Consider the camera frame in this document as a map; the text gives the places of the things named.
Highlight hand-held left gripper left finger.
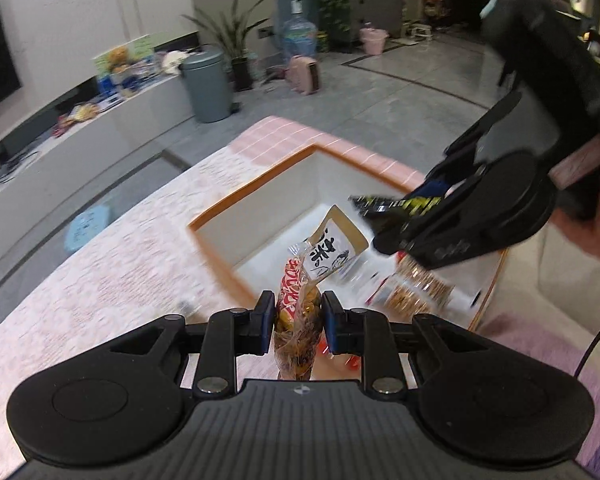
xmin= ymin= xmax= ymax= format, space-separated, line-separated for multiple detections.
xmin=107 ymin=290 xmax=276 ymax=399

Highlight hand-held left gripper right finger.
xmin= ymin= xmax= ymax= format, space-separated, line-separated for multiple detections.
xmin=322 ymin=290 xmax=481 ymax=397

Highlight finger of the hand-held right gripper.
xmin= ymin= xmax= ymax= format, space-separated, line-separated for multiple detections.
xmin=372 ymin=170 xmax=510 ymax=272
xmin=424 ymin=91 xmax=524 ymax=197

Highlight orange cracker packet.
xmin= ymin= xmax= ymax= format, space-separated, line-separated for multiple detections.
xmin=272 ymin=241 xmax=327 ymax=382

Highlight peanut brittle packet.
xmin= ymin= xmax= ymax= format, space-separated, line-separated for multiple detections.
xmin=384 ymin=254 xmax=482 ymax=322

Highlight black and green snack packet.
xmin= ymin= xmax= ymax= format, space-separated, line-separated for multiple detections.
xmin=349 ymin=193 xmax=444 ymax=222

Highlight orange cardboard box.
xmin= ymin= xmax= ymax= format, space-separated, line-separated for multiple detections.
xmin=187 ymin=142 xmax=509 ymax=332

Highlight person's right hand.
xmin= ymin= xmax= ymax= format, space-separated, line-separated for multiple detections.
xmin=549 ymin=140 xmax=600 ymax=262

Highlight kraft packet with black calligraphy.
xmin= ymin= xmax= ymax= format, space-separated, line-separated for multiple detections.
xmin=304 ymin=204 xmax=370 ymax=282

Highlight pink bucket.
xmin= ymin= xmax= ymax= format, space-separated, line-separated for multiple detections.
xmin=358 ymin=22 xmax=389 ymax=57

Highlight pink space heater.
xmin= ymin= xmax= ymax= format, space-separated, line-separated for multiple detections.
xmin=287 ymin=54 xmax=324 ymax=98

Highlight light blue stool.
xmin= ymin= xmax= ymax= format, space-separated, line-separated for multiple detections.
xmin=62 ymin=203 xmax=113 ymax=254

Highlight blue water jug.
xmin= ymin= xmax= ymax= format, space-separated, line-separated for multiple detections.
xmin=279 ymin=0 xmax=319 ymax=62

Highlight grey trash bin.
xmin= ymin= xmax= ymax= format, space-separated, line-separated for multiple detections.
xmin=179 ymin=44 xmax=234 ymax=124

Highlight white television console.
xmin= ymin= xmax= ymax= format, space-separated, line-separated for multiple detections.
xmin=0 ymin=71 xmax=197 ymax=198

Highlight long-leaf potted plant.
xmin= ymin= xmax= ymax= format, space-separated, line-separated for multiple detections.
xmin=182 ymin=0 xmax=274 ymax=93

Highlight snack bags on console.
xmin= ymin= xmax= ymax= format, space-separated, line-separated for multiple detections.
xmin=54 ymin=102 xmax=102 ymax=137

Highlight teddy bear gift box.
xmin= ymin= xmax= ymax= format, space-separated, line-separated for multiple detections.
xmin=92 ymin=34 xmax=154 ymax=79

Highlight teddy bear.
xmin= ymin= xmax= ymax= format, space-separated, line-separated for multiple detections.
xmin=107 ymin=45 xmax=132 ymax=69

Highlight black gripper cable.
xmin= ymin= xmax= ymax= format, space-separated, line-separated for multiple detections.
xmin=574 ymin=304 xmax=600 ymax=382

